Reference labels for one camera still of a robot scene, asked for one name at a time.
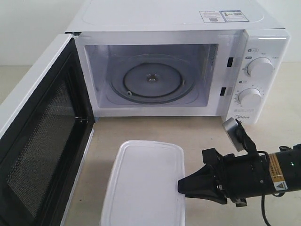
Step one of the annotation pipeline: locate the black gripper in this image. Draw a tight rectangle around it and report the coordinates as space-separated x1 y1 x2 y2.
178 148 270 207

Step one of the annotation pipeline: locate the white plastic food container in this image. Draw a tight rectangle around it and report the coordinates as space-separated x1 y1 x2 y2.
99 140 185 226

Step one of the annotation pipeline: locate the white microwave door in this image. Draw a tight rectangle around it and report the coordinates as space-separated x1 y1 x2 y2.
0 33 95 226

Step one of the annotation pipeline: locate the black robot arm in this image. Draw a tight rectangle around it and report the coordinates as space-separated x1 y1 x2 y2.
177 145 301 207

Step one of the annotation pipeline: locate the white microwave oven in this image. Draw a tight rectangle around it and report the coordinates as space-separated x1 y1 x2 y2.
66 0 290 125

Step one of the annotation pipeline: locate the printed label sticker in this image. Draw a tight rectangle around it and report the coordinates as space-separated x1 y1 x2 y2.
199 10 249 23

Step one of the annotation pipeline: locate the lower white control knob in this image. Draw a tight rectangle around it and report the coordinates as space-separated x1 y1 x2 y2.
238 88 262 108

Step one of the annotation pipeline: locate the white control knob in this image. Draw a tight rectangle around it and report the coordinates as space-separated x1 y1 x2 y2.
247 57 274 78
238 88 262 108

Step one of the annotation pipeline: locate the glass turntable plate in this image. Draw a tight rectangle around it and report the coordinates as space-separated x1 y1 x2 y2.
110 54 195 105

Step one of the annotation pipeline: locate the upper white control knob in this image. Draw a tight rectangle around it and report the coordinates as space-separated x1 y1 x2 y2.
247 57 274 78

